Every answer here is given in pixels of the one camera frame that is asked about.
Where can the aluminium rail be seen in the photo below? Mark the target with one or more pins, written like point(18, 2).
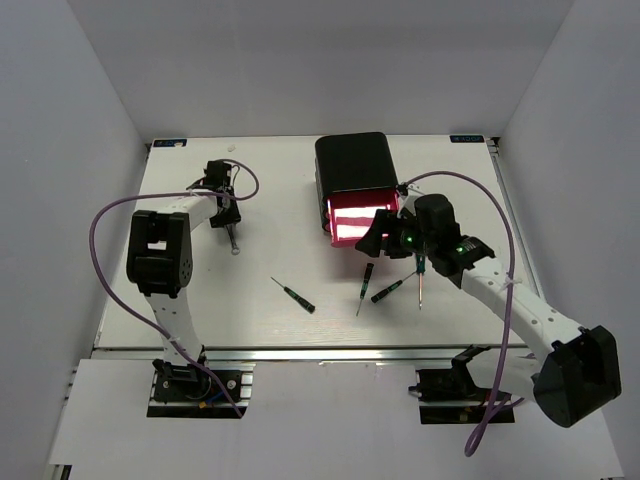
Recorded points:
point(312, 354)
point(499, 168)

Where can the small black green screwdriver centre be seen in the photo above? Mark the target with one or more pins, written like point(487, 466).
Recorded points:
point(365, 283)

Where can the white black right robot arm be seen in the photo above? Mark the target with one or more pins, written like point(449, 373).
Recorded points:
point(572, 370)

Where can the aluminium right side rail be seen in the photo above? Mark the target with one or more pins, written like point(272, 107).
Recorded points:
point(499, 168)

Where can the pink middle drawer black knob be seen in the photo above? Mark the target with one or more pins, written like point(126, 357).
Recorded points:
point(324, 208)

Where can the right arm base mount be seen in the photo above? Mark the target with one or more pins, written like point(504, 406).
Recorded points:
point(448, 396)

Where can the blue label sticker left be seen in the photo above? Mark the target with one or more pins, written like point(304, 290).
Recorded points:
point(169, 143)

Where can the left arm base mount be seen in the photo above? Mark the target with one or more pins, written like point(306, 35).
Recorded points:
point(185, 392)

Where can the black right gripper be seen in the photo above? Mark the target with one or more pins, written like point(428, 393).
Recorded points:
point(370, 243)

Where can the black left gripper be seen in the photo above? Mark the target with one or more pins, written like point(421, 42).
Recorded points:
point(232, 217)

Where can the small black green screwdriver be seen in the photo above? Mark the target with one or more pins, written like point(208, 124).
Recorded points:
point(301, 301)
point(382, 294)
point(365, 283)

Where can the black drawer cabinet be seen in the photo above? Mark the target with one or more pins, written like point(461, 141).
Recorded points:
point(353, 162)

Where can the large green handled screwdriver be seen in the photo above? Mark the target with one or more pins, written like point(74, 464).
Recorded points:
point(420, 261)

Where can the aluminium front rail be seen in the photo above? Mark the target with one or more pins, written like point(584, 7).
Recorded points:
point(312, 354)

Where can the small black green screwdriver right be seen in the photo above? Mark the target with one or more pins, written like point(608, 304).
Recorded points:
point(382, 294)

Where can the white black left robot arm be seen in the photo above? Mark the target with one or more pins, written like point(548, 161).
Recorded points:
point(160, 258)

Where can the blue label sticker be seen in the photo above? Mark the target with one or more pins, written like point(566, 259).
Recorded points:
point(169, 143)
point(463, 138)

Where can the blue label sticker right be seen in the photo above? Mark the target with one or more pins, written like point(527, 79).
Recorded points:
point(463, 138)

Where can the silver combination wrench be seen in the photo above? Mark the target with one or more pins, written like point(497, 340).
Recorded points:
point(231, 232)

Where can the small black green screwdriver left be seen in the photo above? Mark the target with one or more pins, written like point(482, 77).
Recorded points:
point(301, 301)

